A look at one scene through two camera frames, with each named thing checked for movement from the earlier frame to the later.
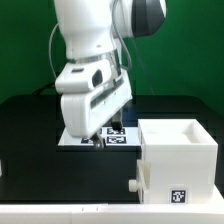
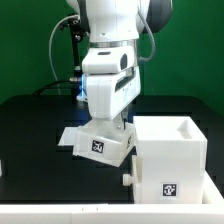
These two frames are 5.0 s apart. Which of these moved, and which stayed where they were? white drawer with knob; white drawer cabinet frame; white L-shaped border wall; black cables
Moved: white drawer with knob; white drawer cabinet frame
Stayed: white L-shaped border wall; black cables
